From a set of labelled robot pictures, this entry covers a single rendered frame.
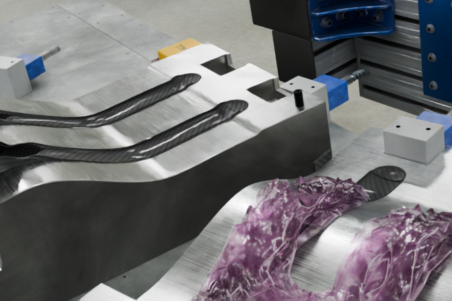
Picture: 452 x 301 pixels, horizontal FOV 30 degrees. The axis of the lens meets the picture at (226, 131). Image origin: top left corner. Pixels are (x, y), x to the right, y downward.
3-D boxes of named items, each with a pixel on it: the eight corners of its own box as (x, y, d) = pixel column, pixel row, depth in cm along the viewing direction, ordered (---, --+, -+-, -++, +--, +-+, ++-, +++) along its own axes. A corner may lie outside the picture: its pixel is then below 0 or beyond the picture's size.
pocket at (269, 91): (280, 103, 102) (276, 76, 100) (307, 117, 97) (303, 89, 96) (249, 117, 100) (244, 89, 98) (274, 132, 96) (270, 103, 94)
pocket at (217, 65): (233, 78, 110) (229, 52, 108) (255, 90, 106) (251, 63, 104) (204, 90, 108) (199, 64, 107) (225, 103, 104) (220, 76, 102)
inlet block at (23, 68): (50, 61, 140) (42, 31, 138) (72, 64, 138) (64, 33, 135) (-6, 97, 131) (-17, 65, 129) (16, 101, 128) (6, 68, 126)
